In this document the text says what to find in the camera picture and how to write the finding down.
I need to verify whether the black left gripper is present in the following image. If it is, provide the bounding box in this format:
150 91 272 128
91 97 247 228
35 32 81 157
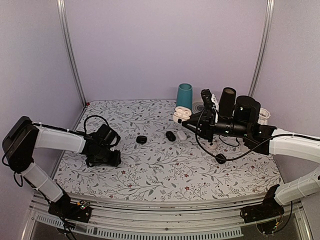
95 145 121 167

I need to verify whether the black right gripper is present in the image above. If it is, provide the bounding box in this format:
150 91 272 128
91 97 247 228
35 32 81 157
182 109 250 142

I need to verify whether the white earbud case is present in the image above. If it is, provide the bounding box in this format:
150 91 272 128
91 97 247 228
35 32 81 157
207 142 218 151
176 130 187 141
173 106 192 124

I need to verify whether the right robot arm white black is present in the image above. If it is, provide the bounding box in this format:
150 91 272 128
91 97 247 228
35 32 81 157
181 89 320 218

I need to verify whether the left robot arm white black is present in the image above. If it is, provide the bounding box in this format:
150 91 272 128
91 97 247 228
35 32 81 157
2 116 122 217

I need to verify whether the white closed earbud case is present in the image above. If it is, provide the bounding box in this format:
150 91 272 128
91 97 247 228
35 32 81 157
176 130 187 141

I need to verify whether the black earbud case centre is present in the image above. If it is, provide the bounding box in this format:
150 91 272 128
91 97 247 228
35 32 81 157
165 131 176 142

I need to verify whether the black earbud case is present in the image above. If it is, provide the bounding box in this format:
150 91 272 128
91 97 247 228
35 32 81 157
136 135 148 144
165 131 176 142
215 153 226 165

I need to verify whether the black earbud case right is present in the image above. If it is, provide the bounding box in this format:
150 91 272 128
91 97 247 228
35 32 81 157
215 153 226 165

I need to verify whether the black earbud case left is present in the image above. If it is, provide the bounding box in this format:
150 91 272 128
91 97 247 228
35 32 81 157
136 135 148 144

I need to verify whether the teal tall cup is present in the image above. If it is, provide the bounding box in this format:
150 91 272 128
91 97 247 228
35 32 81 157
176 83 193 110

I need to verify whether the black tall cup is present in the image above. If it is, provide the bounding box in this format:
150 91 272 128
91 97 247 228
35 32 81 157
218 87 237 119

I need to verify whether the white ribbed vase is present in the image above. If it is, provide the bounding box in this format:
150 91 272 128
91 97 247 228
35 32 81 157
258 107 271 125

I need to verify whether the right black cable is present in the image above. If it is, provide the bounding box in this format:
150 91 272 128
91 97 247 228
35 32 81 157
194 109 293 161

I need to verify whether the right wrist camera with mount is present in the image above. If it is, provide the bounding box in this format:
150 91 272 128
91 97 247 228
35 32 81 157
200 89 216 114

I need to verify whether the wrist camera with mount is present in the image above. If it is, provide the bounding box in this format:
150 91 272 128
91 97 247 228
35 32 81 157
200 89 216 114
96 124 121 148

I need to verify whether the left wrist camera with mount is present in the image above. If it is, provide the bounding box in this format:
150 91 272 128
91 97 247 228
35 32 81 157
96 124 121 148

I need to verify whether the left black braided cable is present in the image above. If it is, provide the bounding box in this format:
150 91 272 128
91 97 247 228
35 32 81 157
82 114 111 141

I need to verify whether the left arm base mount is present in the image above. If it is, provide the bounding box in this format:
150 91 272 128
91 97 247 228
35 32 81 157
48 192 93 223

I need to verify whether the aluminium front rail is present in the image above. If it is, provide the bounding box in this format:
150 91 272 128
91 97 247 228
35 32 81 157
21 193 313 240

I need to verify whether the right aluminium frame post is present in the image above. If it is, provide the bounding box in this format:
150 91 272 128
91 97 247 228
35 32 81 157
248 0 275 98

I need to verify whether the aluminium frame post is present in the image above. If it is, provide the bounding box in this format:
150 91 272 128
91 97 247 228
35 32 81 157
56 0 87 107
248 0 275 98

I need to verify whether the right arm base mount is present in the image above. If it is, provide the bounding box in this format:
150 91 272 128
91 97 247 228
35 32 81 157
240 184 285 235

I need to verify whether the left aluminium frame post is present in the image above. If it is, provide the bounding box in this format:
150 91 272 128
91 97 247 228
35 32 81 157
56 0 87 107

